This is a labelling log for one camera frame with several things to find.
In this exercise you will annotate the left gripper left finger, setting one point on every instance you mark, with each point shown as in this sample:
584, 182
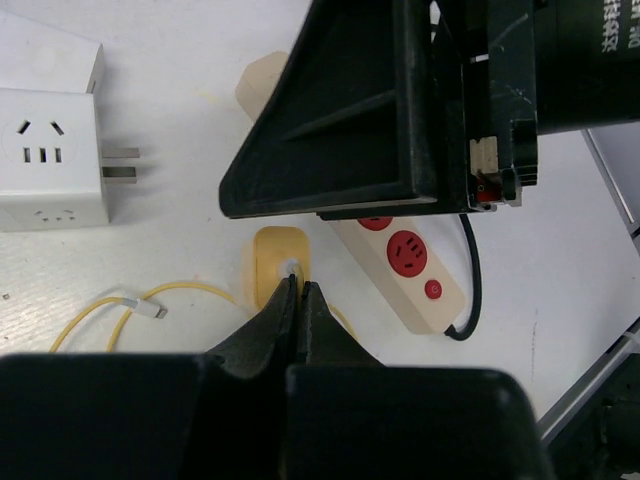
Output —
212, 415

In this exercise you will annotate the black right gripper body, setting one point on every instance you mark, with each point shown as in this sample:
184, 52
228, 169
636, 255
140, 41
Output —
534, 68

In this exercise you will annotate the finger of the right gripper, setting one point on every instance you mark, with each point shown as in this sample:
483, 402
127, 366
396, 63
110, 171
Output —
355, 125

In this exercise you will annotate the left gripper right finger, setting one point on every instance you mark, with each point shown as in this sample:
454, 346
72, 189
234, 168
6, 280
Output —
348, 417

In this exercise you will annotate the beige red power strip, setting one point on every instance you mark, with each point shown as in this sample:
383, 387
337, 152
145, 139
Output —
405, 270

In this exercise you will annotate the yellow usb charger plug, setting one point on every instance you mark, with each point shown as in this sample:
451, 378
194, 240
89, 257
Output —
273, 254

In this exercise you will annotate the white cube socket adapter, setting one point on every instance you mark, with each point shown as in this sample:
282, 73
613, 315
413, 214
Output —
52, 175

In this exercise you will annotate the white charger block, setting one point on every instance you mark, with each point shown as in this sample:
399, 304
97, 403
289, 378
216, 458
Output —
40, 57

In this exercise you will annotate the aluminium right rail frame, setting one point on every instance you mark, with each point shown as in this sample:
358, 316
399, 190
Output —
616, 152

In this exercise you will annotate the aluminium rail frame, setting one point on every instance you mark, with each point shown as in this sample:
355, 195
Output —
586, 387
616, 152

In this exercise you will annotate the aluminium front rail frame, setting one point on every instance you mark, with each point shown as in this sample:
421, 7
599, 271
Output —
586, 387

